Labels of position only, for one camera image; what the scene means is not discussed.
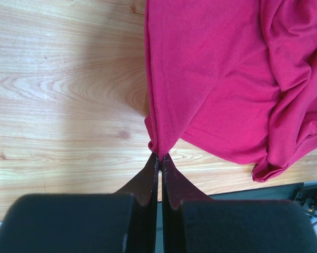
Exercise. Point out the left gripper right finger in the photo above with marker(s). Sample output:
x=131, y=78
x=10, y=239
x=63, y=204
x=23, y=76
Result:
x=176, y=191

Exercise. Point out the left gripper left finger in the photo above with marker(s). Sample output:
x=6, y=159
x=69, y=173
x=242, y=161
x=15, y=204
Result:
x=143, y=187

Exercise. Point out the bright red t shirt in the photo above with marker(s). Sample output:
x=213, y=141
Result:
x=237, y=79

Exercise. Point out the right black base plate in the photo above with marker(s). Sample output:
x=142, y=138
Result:
x=306, y=197

